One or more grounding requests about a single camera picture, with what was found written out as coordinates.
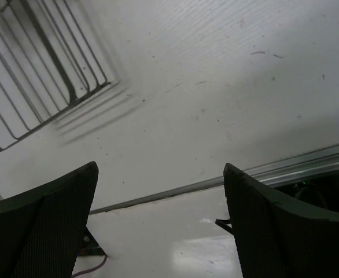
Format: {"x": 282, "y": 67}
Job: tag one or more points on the grey wire dish rack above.
{"x": 52, "y": 62}

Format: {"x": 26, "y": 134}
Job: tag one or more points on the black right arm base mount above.
{"x": 320, "y": 190}

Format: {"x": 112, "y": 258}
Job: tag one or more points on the aluminium table edge rail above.
{"x": 285, "y": 170}

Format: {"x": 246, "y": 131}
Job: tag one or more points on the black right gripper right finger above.
{"x": 277, "y": 235}

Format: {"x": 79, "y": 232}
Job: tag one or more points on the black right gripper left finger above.
{"x": 41, "y": 229}

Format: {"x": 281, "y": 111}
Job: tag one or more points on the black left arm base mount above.
{"x": 89, "y": 246}

